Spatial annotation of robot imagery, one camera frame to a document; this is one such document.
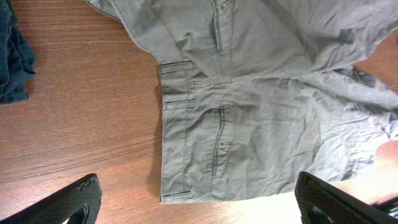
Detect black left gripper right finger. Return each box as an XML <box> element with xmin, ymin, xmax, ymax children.
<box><xmin>294</xmin><ymin>172</ymin><xmax>397</xmax><ymax>224</ymax></box>

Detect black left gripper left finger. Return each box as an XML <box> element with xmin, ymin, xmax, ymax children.
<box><xmin>1</xmin><ymin>174</ymin><xmax>102</xmax><ymax>224</ymax></box>

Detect grey shorts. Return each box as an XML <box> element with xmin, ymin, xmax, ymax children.
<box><xmin>90</xmin><ymin>0</ymin><xmax>397</xmax><ymax>204</ymax></box>

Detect folded dark navy garment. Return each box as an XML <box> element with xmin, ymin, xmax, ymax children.
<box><xmin>1</xmin><ymin>0</ymin><xmax>35</xmax><ymax>104</ymax></box>

